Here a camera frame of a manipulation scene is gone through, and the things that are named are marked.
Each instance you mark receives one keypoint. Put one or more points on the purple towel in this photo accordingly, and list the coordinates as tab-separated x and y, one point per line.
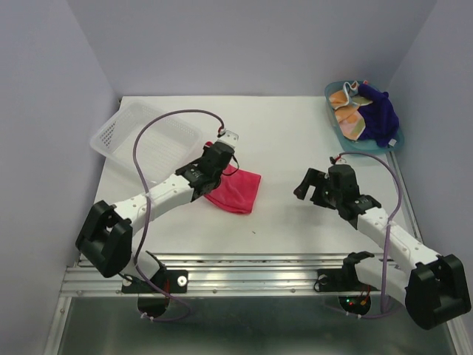
381	122

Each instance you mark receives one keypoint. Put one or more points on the white plastic basket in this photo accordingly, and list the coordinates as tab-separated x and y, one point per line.
165	146

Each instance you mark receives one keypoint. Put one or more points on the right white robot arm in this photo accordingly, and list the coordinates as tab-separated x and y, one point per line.
431	286

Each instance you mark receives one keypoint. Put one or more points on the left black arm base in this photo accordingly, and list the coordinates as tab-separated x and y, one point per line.
147	274

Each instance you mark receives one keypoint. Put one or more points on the orange patterned towel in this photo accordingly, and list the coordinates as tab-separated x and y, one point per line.
346	102

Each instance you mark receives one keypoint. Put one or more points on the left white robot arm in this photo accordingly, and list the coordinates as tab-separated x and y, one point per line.
106	236

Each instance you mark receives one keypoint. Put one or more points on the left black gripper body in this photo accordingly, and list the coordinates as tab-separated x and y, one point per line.
206	147

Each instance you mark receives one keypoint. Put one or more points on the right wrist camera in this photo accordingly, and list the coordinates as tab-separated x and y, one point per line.
337	160

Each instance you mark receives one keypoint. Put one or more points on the aluminium mounting rail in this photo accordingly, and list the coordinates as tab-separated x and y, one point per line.
217	275

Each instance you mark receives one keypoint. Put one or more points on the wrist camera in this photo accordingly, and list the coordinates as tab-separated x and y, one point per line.
337	160
228	137

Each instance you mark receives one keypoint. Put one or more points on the teal plastic tray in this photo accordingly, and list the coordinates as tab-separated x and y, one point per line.
368	146

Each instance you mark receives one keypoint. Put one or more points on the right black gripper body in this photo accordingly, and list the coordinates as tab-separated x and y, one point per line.
324	196

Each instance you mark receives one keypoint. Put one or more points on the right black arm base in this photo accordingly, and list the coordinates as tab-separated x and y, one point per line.
345	279

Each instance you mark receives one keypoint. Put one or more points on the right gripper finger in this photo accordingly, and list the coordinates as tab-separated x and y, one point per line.
301	190
314	178

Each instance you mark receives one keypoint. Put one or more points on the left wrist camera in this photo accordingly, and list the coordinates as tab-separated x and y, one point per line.
228	137

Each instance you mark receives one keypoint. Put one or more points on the pink microfiber towel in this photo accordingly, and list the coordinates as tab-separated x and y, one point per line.
237	191

